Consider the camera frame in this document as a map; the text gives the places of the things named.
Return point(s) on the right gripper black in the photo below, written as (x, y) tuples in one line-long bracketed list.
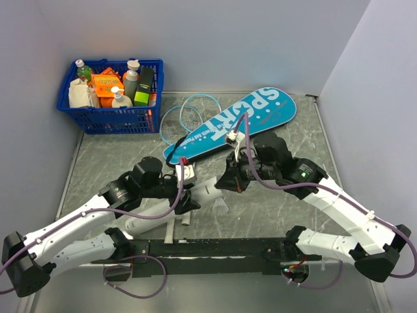
[(232, 179)]

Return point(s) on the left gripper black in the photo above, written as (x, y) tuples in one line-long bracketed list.
[(187, 203)]

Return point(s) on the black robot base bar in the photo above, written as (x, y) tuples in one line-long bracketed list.
[(214, 256)]

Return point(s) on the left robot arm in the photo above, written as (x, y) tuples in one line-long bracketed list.
[(143, 193)]

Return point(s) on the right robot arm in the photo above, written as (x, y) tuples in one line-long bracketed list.
[(371, 245)]

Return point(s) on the white shuttlecock on table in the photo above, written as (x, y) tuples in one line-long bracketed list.
[(220, 207)]

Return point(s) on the blue racket behind cover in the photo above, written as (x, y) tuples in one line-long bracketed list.
[(197, 109)]

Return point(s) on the blue racket near basket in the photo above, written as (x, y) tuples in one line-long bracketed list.
[(177, 122)]

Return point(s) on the blue SPORT racket cover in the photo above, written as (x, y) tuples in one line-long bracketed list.
[(267, 108)]

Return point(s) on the black and green box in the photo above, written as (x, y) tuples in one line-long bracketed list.
[(141, 97)]

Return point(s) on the blue plastic shopping basket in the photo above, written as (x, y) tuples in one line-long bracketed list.
[(134, 120)]

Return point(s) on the small white pump bottle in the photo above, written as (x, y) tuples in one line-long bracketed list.
[(120, 100)]

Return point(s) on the orange round item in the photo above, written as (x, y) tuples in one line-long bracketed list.
[(106, 102)]

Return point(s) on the grey bottle white pump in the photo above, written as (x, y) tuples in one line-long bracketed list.
[(130, 79)]

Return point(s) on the orange snack box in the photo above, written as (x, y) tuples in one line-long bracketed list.
[(102, 84)]

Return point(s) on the beige cloth bag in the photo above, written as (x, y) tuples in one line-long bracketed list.
[(81, 95)]

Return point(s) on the green bottle white cap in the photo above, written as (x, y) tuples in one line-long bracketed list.
[(84, 72)]

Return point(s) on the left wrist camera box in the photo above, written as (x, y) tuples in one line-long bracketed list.
[(185, 172)]

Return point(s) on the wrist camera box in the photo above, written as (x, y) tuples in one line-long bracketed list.
[(185, 172), (235, 139)]

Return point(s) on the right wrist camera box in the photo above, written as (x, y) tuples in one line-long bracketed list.
[(235, 139)]

